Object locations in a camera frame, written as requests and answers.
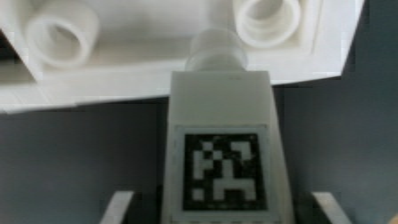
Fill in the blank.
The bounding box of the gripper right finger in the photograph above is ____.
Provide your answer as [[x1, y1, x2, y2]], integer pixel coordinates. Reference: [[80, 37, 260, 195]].
[[313, 192, 354, 224]]

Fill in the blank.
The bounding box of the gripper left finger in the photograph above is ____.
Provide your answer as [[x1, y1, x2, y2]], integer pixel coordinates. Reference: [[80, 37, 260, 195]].
[[100, 191, 136, 224]]

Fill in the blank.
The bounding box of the white leg with tag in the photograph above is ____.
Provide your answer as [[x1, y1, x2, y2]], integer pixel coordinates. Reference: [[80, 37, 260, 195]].
[[160, 29, 295, 224]]

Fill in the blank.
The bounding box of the white square tabletop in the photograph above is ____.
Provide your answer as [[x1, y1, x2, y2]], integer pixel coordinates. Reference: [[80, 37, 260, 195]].
[[0, 0, 365, 114]]

